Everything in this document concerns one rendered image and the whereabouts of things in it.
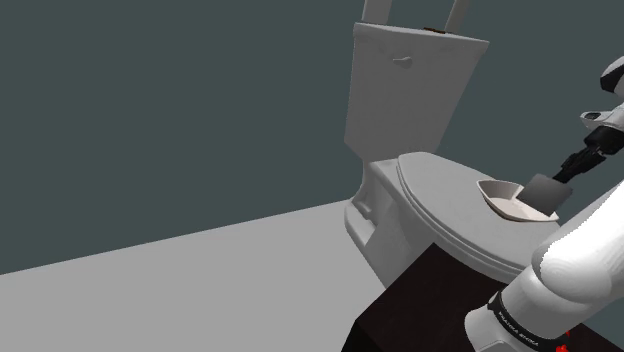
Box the grey square block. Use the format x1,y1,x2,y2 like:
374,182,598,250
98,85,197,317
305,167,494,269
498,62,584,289
516,173,574,217

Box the white bowl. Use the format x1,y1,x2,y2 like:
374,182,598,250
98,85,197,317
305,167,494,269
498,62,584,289
476,178,561,223

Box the white toilet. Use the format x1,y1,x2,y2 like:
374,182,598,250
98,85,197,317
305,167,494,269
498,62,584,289
342,21,563,290

